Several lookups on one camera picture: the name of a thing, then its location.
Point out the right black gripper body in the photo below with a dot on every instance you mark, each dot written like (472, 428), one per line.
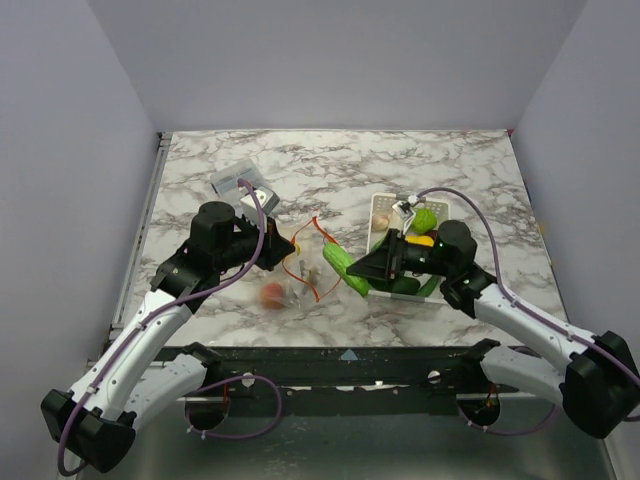
(393, 257)

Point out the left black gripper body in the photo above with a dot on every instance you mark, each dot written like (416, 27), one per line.
(244, 247)

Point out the clear zip top bag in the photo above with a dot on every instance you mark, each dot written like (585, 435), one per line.
(311, 234)

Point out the green toy bitter gourd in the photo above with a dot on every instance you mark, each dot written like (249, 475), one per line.
(340, 260)

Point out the white plastic basket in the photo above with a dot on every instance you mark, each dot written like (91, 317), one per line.
(381, 203)

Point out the orange toy peach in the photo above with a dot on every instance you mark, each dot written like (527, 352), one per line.
(272, 296)

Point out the white toy mushroom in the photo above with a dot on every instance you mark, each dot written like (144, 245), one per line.
(309, 274)

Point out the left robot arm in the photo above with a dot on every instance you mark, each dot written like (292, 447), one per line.
(96, 420)

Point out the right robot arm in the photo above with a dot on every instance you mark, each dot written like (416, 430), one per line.
(593, 378)

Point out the dark toy avocado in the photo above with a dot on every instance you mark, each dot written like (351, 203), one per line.
(405, 286)

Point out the beige toy garlic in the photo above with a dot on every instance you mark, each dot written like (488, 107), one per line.
(380, 222)

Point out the green toy pea pod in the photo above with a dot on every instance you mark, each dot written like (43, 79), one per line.
(428, 288)

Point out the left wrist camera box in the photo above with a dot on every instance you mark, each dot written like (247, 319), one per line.
(267, 199)

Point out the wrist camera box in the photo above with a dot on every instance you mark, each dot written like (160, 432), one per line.
(267, 199)
(403, 214)

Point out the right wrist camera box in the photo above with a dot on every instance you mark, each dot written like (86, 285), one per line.
(403, 214)

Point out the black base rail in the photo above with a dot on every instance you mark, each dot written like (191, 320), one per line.
(317, 381)

